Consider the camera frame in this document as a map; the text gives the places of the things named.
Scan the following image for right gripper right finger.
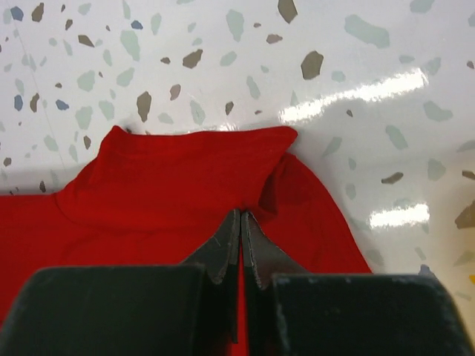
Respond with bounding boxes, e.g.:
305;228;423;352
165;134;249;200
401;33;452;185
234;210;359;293
241;212;474;355

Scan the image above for red t shirt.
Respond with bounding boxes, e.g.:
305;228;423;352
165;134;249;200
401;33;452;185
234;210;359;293
1;126;370;355

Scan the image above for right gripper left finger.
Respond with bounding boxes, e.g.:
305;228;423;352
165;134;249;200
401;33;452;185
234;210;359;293
1;210;240;355

